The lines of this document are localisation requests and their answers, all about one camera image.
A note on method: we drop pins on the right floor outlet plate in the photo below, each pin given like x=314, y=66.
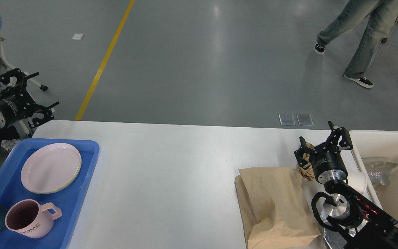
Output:
x=305, y=119

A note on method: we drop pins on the pink plate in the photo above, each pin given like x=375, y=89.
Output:
x=50, y=167

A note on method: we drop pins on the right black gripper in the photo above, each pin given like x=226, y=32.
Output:
x=327, y=163

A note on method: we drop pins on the walking person in jeans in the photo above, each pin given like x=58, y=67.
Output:
x=381, y=17

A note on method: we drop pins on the brown paper bag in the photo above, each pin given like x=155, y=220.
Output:
x=275, y=213

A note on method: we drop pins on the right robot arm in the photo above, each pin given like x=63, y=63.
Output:
x=341, y=208

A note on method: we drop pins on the floor outlet plate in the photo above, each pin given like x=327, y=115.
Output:
x=287, y=119
x=305, y=119

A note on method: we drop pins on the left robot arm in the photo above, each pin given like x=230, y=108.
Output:
x=16, y=103

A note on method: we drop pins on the left floor outlet plate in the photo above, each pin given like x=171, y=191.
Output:
x=287, y=119

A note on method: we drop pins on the white paper cup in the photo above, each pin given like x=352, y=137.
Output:
x=358, y=181

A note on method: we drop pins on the crushed red can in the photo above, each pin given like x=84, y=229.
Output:
x=367, y=208

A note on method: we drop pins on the crumpled clear plastic wrap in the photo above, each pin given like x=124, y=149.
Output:
x=379, y=169

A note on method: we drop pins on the crumpled brown paper ball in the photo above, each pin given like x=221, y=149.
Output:
x=306, y=171

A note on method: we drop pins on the pink HOME mug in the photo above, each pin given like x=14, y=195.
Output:
x=31, y=219

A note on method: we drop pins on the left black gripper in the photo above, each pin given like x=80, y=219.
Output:
x=14, y=108

